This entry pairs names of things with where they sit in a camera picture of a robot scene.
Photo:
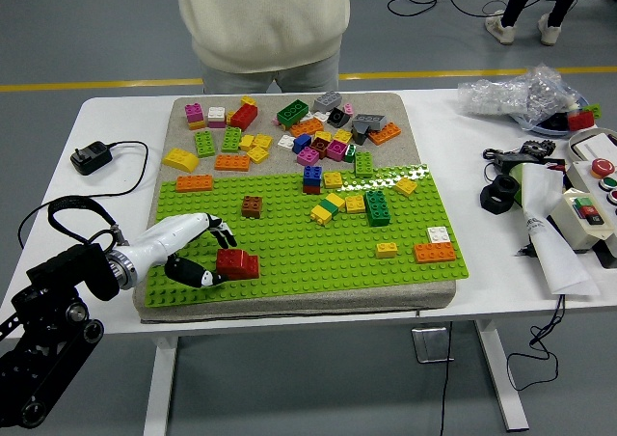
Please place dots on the blue-rimmed bowl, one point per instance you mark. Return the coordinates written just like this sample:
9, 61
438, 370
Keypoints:
549, 129

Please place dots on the light green brick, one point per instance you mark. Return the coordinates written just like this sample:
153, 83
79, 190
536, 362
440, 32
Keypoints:
205, 144
232, 139
594, 111
364, 163

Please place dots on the blue brick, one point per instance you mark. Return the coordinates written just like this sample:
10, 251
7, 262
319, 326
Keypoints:
313, 175
302, 143

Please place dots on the pink flat brick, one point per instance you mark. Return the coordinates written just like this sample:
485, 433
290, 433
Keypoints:
217, 123

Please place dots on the dark grey brick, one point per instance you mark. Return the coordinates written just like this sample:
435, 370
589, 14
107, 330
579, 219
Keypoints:
360, 136

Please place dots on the metal bracket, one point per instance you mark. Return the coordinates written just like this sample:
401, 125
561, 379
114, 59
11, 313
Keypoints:
431, 344

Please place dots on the black gear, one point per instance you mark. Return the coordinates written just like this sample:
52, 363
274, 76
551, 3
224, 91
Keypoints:
537, 147

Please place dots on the red long brick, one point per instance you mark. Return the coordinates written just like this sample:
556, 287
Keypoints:
245, 117

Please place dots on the magenta brick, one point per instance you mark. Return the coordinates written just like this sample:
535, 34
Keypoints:
336, 150
308, 156

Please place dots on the dark red brick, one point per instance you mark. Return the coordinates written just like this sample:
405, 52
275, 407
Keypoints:
319, 147

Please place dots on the dark green tall brick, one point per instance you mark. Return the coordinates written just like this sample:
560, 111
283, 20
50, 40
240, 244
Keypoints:
378, 209

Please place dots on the dark green long brick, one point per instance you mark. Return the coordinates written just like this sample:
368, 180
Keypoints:
292, 113

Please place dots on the black power adapter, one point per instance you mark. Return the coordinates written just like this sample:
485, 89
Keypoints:
511, 158

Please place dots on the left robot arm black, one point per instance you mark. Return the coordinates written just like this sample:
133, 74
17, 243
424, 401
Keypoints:
67, 267

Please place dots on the yellow flat brick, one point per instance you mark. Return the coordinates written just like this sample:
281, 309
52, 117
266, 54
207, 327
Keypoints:
196, 125

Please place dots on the green thin brick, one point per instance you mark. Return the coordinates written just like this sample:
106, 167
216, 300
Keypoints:
331, 206

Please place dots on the large black nut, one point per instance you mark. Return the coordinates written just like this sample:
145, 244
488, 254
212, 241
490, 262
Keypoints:
489, 199

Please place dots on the green sheet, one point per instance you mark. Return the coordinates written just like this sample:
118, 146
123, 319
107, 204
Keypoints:
518, 185

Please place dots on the black wall plug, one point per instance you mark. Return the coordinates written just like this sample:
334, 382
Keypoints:
91, 156

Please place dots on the red thin brick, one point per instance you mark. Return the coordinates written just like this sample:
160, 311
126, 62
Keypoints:
312, 190

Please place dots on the white table leg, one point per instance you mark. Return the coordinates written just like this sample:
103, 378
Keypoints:
501, 383
161, 388

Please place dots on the white paper sheet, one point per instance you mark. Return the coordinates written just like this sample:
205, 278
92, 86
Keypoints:
554, 243

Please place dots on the small dark green brick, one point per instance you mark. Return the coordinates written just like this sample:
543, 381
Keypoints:
350, 154

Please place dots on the brown brick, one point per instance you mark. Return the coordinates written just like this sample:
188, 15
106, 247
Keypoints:
252, 207

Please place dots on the yellow curved brick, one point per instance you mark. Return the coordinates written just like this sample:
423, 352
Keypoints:
179, 158

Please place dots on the green studded baseplate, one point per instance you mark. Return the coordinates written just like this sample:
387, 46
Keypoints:
299, 262

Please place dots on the orange long brick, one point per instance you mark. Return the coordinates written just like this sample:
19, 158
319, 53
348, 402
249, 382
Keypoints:
307, 127
384, 133
435, 253
232, 162
194, 183

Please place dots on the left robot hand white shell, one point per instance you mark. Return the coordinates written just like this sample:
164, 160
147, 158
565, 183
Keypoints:
159, 238

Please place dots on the grey slope brick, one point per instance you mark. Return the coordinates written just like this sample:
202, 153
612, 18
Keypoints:
368, 119

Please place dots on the small black plug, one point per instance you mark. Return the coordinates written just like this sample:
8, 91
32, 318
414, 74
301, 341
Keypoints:
525, 251

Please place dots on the white switch box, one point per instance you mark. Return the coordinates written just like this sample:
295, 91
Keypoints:
569, 219

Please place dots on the red curved brick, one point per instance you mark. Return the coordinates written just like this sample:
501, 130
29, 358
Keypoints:
231, 258

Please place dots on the white rounded device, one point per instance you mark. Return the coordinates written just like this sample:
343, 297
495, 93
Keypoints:
595, 144

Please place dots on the clear bubble wrap bag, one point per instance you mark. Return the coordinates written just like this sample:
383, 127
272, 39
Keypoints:
511, 96

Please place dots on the black slope brick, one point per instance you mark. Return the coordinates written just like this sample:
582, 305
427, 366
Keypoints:
338, 117

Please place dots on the small yellow brick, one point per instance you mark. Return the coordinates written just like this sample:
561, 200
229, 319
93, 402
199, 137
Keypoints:
248, 100
387, 250

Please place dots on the control box with red button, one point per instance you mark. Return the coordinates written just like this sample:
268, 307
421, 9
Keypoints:
585, 173

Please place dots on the small white brick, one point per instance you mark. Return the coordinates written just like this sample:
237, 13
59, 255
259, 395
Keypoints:
321, 115

